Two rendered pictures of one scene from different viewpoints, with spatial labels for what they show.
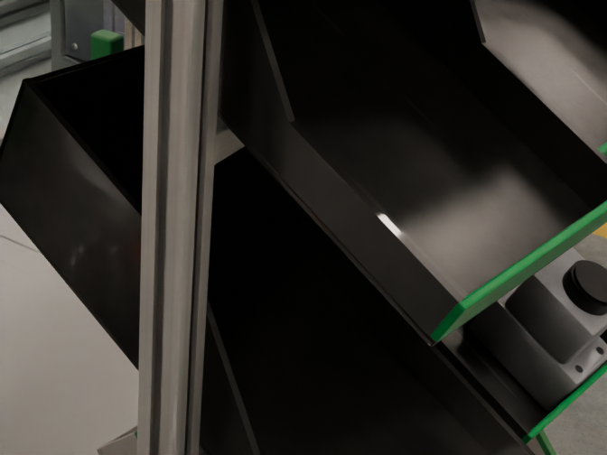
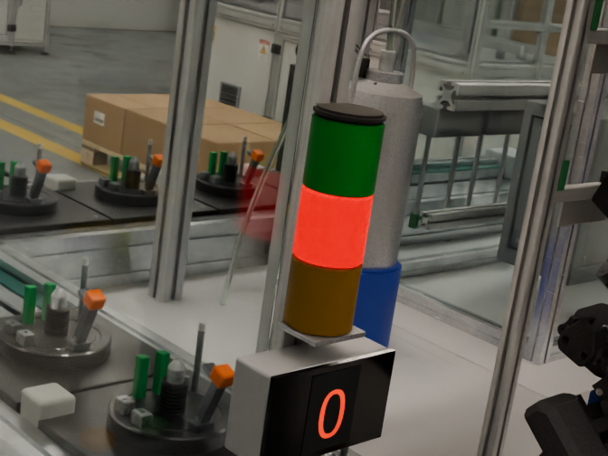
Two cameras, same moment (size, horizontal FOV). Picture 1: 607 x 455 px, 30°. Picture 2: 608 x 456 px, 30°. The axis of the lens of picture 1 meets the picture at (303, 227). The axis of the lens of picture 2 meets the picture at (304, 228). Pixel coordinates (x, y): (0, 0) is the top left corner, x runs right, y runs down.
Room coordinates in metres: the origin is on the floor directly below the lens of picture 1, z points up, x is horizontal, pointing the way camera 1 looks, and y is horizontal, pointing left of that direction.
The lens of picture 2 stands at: (-0.67, 0.09, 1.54)
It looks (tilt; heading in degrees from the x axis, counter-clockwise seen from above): 15 degrees down; 17
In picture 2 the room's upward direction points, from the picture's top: 8 degrees clockwise
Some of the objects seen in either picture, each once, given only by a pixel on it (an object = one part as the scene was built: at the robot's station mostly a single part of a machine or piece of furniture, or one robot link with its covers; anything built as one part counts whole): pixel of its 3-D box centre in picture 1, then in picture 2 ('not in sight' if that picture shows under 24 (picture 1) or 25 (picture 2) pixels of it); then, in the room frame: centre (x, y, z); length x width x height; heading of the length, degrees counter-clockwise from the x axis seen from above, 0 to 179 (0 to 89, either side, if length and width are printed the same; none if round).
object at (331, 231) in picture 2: not in sight; (332, 223); (0.06, 0.30, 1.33); 0.05 x 0.05 x 0.05
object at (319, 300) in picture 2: not in sight; (322, 291); (0.06, 0.30, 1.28); 0.05 x 0.05 x 0.05
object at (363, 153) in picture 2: not in sight; (343, 153); (0.06, 0.30, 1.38); 0.05 x 0.05 x 0.05
